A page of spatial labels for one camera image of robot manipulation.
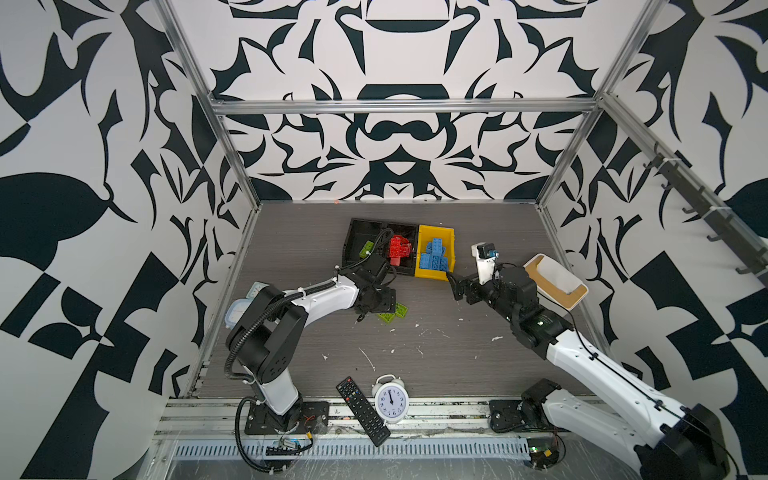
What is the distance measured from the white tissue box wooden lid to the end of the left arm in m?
0.47

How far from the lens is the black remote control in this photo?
0.72 metres

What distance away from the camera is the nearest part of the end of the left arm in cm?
68

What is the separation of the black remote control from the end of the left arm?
201 millimetres
